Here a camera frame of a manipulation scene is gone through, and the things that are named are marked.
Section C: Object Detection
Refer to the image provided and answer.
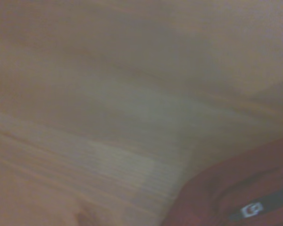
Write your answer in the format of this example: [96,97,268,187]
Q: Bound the rust red shorts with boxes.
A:
[164,134,283,226]

